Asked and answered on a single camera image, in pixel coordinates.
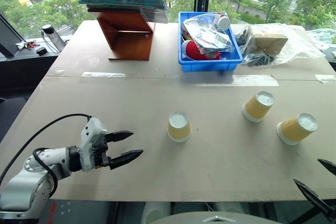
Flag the clear bottle with black lid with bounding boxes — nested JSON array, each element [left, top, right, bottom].
[[40, 24, 66, 53]]

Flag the clear tape strip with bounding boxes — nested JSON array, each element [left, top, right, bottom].
[[314, 73, 336, 84], [81, 71, 127, 78]]

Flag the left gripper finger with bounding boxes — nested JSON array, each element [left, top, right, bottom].
[[104, 131, 134, 144], [108, 149, 144, 170]]

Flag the teal plastic wrap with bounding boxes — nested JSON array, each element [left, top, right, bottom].
[[306, 28, 336, 50]]

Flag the red fabric item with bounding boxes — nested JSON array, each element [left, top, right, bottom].
[[182, 40, 222, 60]]

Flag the yellow paper cup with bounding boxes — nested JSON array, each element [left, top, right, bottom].
[[241, 91, 275, 123], [276, 113, 319, 145], [167, 110, 192, 143]]

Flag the keys with red tag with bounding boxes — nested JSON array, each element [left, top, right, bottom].
[[15, 39, 40, 50]]

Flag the teal book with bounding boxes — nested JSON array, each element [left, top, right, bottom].
[[78, 0, 169, 24]]

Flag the blue plastic bin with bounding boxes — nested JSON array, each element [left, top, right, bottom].
[[177, 11, 244, 73]]

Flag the black cable bundle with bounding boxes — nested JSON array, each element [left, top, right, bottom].
[[243, 52, 275, 66]]

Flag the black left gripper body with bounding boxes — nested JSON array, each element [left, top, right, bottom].
[[93, 132, 112, 168]]

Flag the clear plastic bags with packets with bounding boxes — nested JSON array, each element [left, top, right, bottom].
[[182, 14, 235, 53]]

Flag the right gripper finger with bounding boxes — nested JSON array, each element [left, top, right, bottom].
[[317, 158, 336, 176], [293, 178, 336, 221]]

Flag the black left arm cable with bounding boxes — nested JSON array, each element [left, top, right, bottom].
[[0, 113, 92, 196]]

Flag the white rounded shape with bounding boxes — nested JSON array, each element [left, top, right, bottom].
[[141, 201, 172, 224]]

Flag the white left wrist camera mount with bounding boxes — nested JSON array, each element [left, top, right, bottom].
[[80, 118, 108, 173]]

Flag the white-capped bottle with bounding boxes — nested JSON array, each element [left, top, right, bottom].
[[217, 14, 232, 30]]

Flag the brown cardboard box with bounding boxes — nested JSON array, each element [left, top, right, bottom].
[[250, 28, 289, 56]]

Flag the grey rounded robot body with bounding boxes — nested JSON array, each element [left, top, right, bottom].
[[156, 211, 284, 224]]

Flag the brown wooden shelf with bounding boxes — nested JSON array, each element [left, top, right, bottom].
[[77, 0, 156, 62]]

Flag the black side desk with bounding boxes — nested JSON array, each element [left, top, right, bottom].
[[0, 39, 70, 99]]

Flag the clear plastic bag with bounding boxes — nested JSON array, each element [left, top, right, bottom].
[[233, 23, 327, 68]]

